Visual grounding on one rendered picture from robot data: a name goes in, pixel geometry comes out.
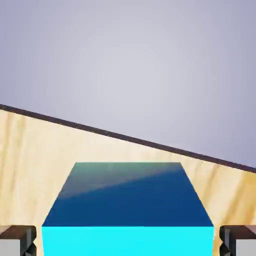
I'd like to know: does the small cyan cube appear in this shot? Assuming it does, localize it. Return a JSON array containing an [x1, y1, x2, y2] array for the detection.
[[41, 161, 215, 256]]

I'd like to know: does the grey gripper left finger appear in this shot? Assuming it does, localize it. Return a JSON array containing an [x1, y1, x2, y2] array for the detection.
[[0, 225, 38, 256]]

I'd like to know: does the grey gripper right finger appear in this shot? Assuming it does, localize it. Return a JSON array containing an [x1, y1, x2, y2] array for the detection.
[[219, 225, 256, 256]]

